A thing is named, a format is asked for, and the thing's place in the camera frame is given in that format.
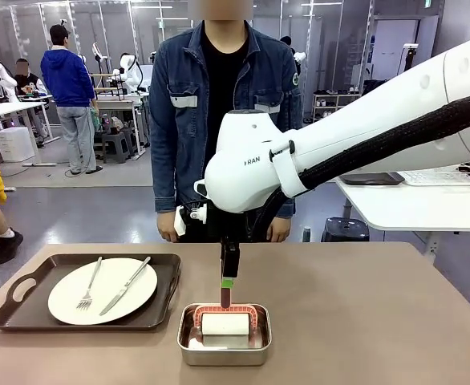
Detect large dark flat tray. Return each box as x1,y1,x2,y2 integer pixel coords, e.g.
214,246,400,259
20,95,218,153
338,172,406,186

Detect person's right forearm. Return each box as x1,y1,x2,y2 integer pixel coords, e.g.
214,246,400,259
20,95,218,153
150,144,183,222

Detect seated person in black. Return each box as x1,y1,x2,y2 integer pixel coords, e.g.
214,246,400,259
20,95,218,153
13,58,50,97

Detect white wire dish rack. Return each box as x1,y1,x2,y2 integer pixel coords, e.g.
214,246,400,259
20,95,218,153
399,159,470,187

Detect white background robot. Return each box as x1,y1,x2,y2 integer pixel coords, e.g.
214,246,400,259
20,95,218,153
112,51,144,95

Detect stainless steel rectangular container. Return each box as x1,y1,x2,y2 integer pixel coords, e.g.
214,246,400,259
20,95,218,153
176,302,273,367

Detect person's left forearm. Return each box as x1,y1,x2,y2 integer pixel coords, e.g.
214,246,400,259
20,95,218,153
275,195,297,221

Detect black light stand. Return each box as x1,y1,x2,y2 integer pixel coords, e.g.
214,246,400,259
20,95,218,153
395,42,419,77

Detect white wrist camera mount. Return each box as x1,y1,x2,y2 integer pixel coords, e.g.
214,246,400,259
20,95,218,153
173,201,210,237

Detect person's right hand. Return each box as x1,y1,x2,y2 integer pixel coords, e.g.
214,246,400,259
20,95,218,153
157,218,180,243

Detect white cable strap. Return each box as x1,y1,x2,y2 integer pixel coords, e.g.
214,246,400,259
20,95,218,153
270,140,313,200

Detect white drawer cabinet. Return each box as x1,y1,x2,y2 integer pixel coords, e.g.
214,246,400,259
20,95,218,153
0,126,36,164

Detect wooden shoe rack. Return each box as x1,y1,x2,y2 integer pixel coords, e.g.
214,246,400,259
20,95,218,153
311,91,363,124

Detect man in blue hoodie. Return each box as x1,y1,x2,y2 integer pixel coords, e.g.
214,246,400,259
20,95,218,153
40,23,99,176

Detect white round plate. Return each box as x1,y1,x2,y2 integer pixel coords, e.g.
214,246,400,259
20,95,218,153
47,257,159,326

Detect black braided cable sleeve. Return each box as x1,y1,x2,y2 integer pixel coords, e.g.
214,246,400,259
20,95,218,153
253,90,470,238

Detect black plastic stool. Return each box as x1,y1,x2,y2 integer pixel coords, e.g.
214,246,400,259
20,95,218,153
321,217,371,243

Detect silver fork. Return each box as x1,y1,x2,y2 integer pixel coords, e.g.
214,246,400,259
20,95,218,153
75,256,103,312

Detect person in denim jacket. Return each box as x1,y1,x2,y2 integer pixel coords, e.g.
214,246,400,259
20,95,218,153
148,0,304,244

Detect white side table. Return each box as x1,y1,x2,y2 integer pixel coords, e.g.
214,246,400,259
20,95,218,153
334,172,470,257

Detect pink lint roller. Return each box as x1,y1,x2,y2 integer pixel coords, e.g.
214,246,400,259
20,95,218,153
189,286,259,348

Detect grey step stools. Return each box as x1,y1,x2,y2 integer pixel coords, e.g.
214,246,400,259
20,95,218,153
100,130,138,164

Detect person's left hand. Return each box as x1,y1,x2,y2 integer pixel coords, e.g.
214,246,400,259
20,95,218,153
265,218,291,244

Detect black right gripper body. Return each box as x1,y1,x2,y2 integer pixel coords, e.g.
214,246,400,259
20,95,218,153
207,207,247,245

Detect dark brown serving tray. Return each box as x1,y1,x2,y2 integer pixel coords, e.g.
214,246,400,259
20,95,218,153
0,252,183,332

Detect white background desk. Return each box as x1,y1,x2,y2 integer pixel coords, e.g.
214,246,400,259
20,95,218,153
0,99,55,145

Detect silver table knife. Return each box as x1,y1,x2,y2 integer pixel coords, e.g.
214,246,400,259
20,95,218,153
99,256,152,317

